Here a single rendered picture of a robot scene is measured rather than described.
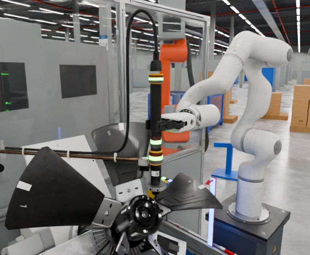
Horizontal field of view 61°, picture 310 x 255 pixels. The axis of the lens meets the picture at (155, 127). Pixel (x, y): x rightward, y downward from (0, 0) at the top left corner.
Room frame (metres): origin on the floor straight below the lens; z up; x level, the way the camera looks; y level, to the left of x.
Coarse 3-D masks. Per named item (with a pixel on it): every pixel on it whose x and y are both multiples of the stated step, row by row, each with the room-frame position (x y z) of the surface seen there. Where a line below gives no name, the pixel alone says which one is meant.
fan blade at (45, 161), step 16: (32, 160) 0.67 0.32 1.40; (48, 160) 0.68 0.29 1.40; (64, 160) 0.70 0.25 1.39; (32, 176) 0.66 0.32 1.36; (48, 176) 0.67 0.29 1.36; (64, 176) 0.68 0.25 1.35; (80, 176) 0.70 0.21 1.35; (16, 192) 0.63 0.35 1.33; (32, 192) 0.65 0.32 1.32; (48, 192) 0.66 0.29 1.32; (64, 192) 0.67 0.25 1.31; (80, 192) 0.69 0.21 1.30; (96, 192) 0.70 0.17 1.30; (16, 208) 0.62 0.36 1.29; (32, 208) 0.64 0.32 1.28; (48, 208) 0.65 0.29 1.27; (64, 208) 0.67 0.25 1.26; (80, 208) 0.68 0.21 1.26; (96, 208) 0.70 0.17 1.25; (16, 224) 0.62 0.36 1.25; (32, 224) 0.63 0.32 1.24; (48, 224) 0.65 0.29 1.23; (64, 224) 0.67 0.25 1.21; (80, 224) 0.69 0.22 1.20
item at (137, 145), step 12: (96, 132) 0.95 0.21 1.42; (120, 132) 0.94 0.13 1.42; (132, 132) 0.94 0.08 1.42; (144, 132) 0.95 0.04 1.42; (96, 144) 0.92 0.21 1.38; (108, 144) 0.92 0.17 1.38; (120, 144) 0.91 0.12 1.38; (132, 144) 0.91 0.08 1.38; (144, 144) 0.91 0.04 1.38; (132, 156) 0.87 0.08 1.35; (144, 156) 0.87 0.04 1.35; (108, 168) 0.87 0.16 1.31; (120, 168) 0.86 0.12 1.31; (132, 168) 0.85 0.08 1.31; (120, 180) 0.83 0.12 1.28
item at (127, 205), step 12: (132, 204) 0.71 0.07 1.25; (144, 204) 0.73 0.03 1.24; (156, 204) 0.75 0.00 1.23; (120, 216) 0.71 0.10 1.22; (132, 216) 0.69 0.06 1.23; (156, 216) 0.73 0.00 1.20; (108, 228) 0.73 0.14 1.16; (120, 228) 0.70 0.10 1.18; (132, 228) 0.67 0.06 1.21; (144, 228) 0.69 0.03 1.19; (156, 228) 0.70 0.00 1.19; (132, 240) 0.70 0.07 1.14
